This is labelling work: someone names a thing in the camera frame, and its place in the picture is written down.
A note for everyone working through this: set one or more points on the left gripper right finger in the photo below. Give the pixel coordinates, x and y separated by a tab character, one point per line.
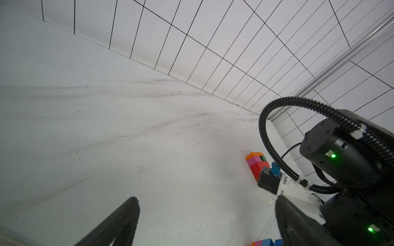
297	229

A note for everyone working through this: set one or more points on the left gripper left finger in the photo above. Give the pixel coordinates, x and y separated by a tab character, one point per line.
118	229

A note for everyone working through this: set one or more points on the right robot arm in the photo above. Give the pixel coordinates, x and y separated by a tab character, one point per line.
359	156

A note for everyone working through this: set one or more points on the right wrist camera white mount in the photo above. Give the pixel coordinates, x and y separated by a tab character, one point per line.
273	182

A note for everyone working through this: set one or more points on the long red lego brick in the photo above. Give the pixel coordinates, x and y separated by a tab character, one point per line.
257	167

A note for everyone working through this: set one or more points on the small pink lego brick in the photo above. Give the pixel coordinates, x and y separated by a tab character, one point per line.
257	243

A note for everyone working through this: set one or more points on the small red lego brick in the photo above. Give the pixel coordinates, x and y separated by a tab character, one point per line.
256	175

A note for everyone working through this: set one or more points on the dark blue lego brick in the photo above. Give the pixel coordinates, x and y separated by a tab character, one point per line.
278	242

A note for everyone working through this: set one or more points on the light blue lego brick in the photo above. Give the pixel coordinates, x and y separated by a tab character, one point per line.
267	242

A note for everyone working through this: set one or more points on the magenta lego brick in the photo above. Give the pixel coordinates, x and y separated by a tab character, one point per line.
251	160

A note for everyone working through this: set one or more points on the green lego brick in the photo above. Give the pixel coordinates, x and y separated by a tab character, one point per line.
263	158

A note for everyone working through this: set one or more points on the orange lego brick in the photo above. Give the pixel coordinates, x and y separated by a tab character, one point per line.
253	154

